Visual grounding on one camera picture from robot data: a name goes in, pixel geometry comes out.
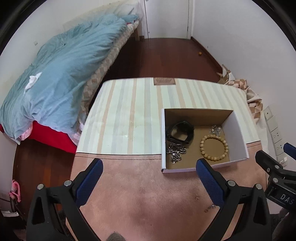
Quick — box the wooden bead bracelet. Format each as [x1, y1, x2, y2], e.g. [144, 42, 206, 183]
[200, 134, 229, 162]

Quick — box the thick silver chain bracelet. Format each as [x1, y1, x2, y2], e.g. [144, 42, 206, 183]
[166, 142, 188, 165]

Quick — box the crystal silver bracelet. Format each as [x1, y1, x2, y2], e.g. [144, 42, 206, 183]
[209, 124, 223, 136]

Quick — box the black smart watch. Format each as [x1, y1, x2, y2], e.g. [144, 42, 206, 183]
[166, 120, 194, 145]

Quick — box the white cardboard box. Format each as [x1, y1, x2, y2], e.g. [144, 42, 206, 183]
[162, 108, 249, 173]

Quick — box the checkered brown cloth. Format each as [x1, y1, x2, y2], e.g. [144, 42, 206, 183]
[217, 64, 263, 124]

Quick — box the grey fuzzy sleeve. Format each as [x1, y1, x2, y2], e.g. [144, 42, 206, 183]
[106, 232, 126, 241]

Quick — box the red bed sheet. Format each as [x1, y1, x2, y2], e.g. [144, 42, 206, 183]
[0, 120, 78, 154]

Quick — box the striped table cloth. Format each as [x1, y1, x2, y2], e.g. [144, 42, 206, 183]
[77, 78, 259, 155]

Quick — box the light blue duvet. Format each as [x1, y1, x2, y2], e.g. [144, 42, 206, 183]
[1, 14, 139, 144]

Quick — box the patterned mattress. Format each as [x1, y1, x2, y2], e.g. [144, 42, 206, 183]
[69, 20, 139, 146]

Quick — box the white door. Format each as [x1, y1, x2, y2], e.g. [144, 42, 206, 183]
[140, 0, 195, 40]

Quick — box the white wall power strip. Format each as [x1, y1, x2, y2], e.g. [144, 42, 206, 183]
[263, 106, 287, 167]

